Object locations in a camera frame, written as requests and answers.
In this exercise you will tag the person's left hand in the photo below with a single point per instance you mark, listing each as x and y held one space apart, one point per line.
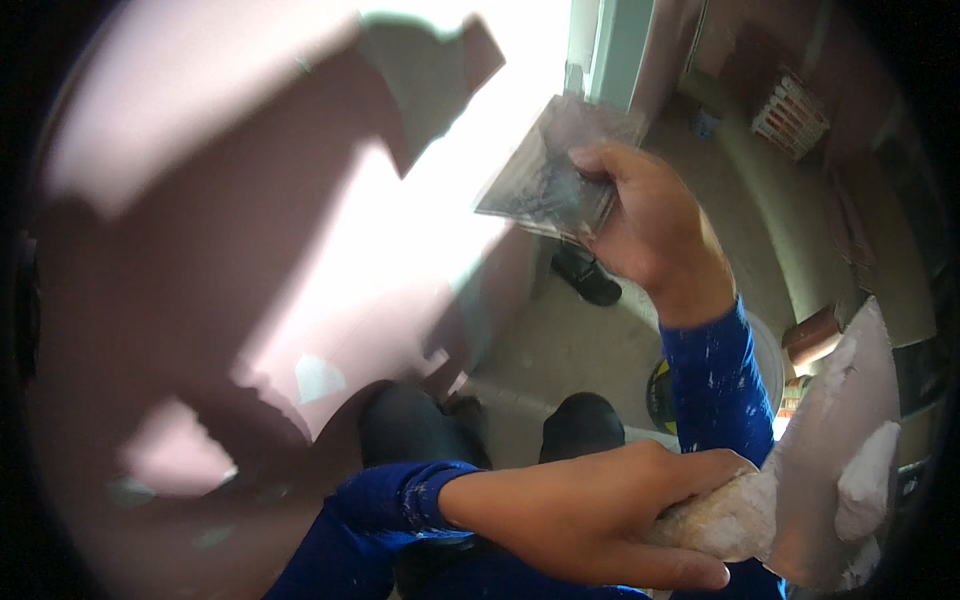
585 510

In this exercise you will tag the person's right hand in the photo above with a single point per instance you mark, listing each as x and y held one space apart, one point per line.
660 232

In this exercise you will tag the wide metal putty knife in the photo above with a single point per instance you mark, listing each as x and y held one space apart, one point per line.
544 180

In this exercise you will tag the plaster-covered steel trowel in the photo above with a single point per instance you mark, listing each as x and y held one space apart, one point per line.
810 465

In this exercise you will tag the white bucket yellow black label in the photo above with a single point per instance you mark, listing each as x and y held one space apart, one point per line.
769 360

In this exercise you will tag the stack of red white boxes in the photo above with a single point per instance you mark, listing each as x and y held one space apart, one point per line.
789 114

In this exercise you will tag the person's legs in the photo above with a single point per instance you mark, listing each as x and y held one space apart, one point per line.
409 427

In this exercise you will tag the pale green door frame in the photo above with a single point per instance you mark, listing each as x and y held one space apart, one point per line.
604 52

